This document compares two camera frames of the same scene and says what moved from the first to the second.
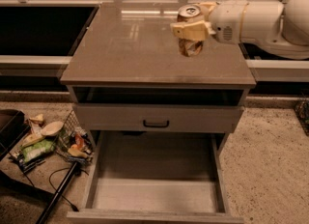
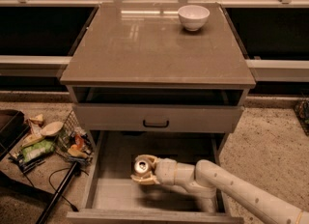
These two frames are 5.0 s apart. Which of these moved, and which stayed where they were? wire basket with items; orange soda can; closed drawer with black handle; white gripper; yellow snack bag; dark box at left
Moved: orange soda can; white gripper
Stayed: wire basket with items; yellow snack bag; dark box at left; closed drawer with black handle
